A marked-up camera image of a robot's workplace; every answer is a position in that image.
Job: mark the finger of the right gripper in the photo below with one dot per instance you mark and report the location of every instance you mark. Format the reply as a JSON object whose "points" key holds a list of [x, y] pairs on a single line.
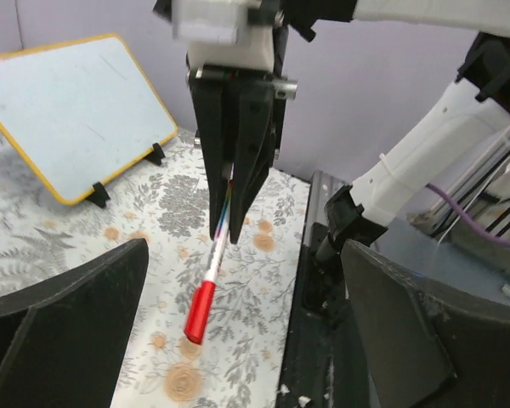
{"points": [[207, 98], [260, 124]]}

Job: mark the red capped whiteboard marker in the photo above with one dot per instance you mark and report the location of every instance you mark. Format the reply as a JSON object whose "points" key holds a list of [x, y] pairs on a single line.
{"points": [[196, 322]]}

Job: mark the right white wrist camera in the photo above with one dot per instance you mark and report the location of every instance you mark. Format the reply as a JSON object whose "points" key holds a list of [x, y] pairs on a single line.
{"points": [[228, 34]]}

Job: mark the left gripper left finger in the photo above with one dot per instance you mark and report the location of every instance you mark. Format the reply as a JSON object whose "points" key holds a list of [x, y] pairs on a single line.
{"points": [[63, 340]]}

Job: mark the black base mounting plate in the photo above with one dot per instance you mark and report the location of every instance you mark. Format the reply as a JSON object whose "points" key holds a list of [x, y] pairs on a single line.
{"points": [[324, 363]]}

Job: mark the yellow framed whiteboard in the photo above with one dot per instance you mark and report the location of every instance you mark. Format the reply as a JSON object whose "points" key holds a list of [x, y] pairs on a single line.
{"points": [[81, 113]]}

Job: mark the floral table mat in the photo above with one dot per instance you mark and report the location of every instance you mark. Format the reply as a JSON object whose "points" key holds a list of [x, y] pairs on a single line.
{"points": [[239, 363]]}

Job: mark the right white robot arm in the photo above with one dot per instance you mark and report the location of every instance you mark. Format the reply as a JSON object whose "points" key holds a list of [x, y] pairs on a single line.
{"points": [[475, 105]]}

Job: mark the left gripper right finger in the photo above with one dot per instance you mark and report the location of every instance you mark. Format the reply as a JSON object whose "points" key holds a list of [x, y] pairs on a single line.
{"points": [[427, 344]]}

